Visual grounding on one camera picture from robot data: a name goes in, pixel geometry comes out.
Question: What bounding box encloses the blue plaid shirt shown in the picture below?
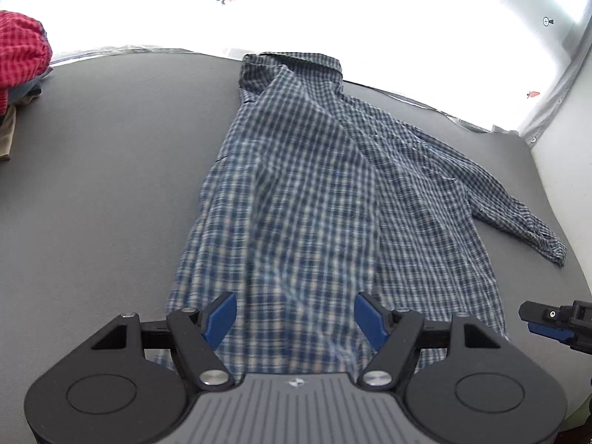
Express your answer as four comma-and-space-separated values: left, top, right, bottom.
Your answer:
166, 53, 567, 375

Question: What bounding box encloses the dark clothes pile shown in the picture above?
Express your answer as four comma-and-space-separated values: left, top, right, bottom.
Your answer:
1, 66, 53, 161

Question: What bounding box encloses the white printed backdrop cloth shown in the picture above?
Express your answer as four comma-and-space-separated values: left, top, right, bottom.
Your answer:
1, 0, 591, 130

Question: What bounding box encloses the red checkered garment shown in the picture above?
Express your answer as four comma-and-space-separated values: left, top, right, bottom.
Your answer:
1, 10, 52, 115

